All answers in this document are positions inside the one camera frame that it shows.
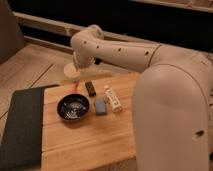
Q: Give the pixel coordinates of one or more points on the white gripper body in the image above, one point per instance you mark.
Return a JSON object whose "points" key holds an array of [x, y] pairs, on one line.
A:
{"points": [[82, 59]]}

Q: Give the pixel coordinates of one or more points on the white ceramic cup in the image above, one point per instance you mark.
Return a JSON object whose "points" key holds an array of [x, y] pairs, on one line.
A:
{"points": [[71, 72]]}

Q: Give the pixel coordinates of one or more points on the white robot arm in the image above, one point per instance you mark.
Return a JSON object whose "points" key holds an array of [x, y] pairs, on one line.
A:
{"points": [[171, 99]]}

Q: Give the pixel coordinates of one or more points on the dark ceramic bowl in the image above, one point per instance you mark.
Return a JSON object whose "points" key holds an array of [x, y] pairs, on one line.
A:
{"points": [[73, 107]]}

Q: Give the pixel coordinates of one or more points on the black rectangular block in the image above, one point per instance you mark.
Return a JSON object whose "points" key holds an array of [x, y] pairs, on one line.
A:
{"points": [[90, 88]]}

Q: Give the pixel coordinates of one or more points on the white tube bottle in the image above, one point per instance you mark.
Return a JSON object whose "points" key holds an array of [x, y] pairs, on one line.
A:
{"points": [[113, 99]]}

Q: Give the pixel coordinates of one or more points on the blue sponge block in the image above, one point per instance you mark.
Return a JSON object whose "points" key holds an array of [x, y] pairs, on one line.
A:
{"points": [[100, 106]]}

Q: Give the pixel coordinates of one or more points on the wooden cutting board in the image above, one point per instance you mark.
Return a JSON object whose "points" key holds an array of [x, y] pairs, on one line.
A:
{"points": [[95, 143]]}

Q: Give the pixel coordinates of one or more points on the dark grey mat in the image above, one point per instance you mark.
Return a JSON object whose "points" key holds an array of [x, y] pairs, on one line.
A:
{"points": [[22, 137]]}

